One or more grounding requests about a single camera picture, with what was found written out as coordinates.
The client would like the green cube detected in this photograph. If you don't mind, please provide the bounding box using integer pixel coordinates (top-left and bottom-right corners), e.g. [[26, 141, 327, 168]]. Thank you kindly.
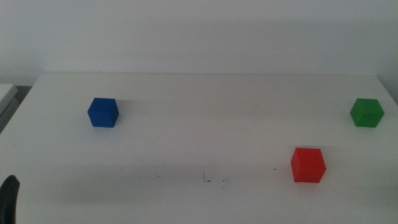
[[349, 98, 386, 128]]

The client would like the red cube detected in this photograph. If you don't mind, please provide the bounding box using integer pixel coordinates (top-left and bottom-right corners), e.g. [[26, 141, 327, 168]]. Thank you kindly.
[[290, 147, 327, 184]]

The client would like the blue cube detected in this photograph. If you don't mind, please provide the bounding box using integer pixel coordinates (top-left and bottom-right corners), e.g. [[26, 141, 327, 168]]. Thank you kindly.
[[87, 97, 120, 128]]

